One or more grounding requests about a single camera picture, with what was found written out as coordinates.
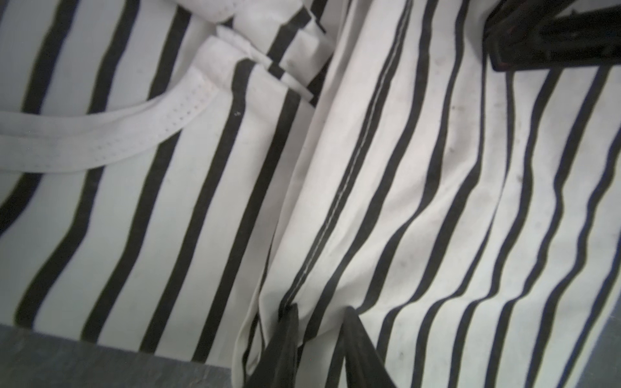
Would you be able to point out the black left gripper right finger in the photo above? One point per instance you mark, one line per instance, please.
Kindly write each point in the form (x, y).
(363, 366)

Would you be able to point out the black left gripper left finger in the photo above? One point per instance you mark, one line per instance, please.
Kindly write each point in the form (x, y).
(277, 368)

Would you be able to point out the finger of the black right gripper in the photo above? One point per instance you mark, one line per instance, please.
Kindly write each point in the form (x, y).
(537, 35)

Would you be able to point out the black white striped tank top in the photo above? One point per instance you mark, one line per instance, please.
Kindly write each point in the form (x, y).
(178, 176)

